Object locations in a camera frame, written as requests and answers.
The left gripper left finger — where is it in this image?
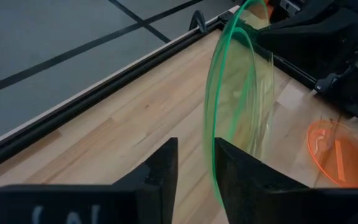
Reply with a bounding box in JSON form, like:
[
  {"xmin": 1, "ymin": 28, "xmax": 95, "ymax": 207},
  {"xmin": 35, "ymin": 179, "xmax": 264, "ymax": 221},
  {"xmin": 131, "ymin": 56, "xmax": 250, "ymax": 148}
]
[{"xmin": 0, "ymin": 137, "xmax": 179, "ymax": 224}]

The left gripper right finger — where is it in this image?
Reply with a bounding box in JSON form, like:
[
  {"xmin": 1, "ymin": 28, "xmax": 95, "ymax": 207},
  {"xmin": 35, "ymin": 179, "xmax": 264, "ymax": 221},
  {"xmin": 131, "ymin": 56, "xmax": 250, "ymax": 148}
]
[{"xmin": 213, "ymin": 137, "xmax": 358, "ymax": 224}]

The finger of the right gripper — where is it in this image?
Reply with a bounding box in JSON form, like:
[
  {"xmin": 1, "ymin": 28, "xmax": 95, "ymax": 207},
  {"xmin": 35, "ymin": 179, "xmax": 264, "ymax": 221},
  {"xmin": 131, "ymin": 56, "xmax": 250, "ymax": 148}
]
[
  {"xmin": 255, "ymin": 7, "xmax": 358, "ymax": 82},
  {"xmin": 273, "ymin": 0, "xmax": 334, "ymax": 15}
]

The orange translucent plastic plate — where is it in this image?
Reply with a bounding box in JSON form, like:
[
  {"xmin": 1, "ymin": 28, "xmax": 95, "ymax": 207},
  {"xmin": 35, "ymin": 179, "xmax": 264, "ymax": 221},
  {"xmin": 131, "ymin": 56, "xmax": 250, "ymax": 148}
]
[{"xmin": 306, "ymin": 119, "xmax": 358, "ymax": 189}]

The black table clamp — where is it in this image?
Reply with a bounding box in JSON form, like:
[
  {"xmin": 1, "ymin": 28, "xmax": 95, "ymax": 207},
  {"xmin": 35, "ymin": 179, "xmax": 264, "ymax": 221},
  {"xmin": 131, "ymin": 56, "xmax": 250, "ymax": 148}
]
[{"xmin": 188, "ymin": 9, "xmax": 210, "ymax": 34}]

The black aluminium table frame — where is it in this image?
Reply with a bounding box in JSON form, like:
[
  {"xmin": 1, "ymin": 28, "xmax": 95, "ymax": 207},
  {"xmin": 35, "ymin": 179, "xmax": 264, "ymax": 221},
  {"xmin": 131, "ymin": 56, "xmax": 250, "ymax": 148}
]
[{"xmin": 0, "ymin": 9, "xmax": 319, "ymax": 177}]

